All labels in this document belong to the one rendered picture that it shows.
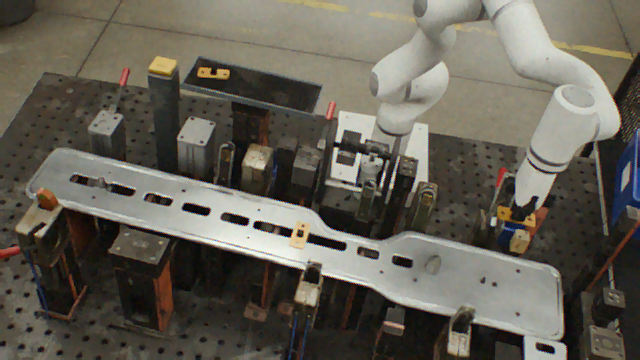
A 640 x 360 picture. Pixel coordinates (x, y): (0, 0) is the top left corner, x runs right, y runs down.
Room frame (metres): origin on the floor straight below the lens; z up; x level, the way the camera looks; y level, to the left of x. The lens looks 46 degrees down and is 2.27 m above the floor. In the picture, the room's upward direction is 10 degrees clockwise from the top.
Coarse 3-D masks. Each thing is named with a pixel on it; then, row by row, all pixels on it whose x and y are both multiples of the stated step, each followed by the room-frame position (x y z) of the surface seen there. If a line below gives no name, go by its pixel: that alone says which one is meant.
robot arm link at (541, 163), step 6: (528, 150) 0.97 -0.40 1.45; (528, 156) 0.96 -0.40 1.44; (534, 156) 0.95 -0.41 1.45; (534, 162) 0.94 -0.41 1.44; (540, 162) 0.94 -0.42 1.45; (546, 162) 0.93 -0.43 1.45; (540, 168) 0.93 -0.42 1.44; (546, 168) 0.93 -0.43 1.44; (552, 168) 0.93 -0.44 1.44; (558, 168) 0.93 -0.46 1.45; (564, 168) 0.94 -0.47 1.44
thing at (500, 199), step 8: (504, 176) 1.13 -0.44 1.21; (512, 176) 1.13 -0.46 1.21; (504, 184) 1.12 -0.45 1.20; (512, 184) 1.10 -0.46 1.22; (496, 192) 1.13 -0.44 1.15; (504, 192) 1.13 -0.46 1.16; (512, 192) 1.09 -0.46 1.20; (496, 200) 1.11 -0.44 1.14; (504, 200) 1.12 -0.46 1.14; (496, 208) 1.12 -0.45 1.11; (488, 216) 1.11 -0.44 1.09; (496, 216) 1.11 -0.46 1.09; (496, 224) 1.11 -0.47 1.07; (496, 232) 1.10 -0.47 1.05
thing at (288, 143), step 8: (288, 136) 1.26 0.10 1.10; (280, 144) 1.23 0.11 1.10; (288, 144) 1.23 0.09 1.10; (296, 144) 1.24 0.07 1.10; (280, 152) 1.22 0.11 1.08; (288, 152) 1.22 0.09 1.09; (296, 152) 1.24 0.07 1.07; (280, 160) 1.22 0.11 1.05; (288, 160) 1.22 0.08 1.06; (280, 168) 1.22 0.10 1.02; (288, 168) 1.22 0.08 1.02; (280, 176) 1.22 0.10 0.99; (288, 176) 1.22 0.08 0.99; (280, 184) 1.22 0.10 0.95; (288, 184) 1.22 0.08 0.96; (280, 192) 1.22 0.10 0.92; (288, 192) 1.22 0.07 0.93; (280, 200) 1.22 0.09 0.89; (288, 200) 1.24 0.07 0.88
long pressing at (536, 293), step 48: (96, 192) 1.04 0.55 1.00; (144, 192) 1.07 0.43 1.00; (192, 192) 1.10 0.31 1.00; (240, 192) 1.12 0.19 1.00; (192, 240) 0.95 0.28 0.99; (240, 240) 0.97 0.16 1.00; (288, 240) 1.00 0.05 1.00; (336, 240) 1.02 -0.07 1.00; (384, 240) 1.05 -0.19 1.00; (432, 240) 1.07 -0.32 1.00; (384, 288) 0.90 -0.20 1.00; (432, 288) 0.93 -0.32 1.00; (480, 288) 0.95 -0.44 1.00; (528, 288) 0.97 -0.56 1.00
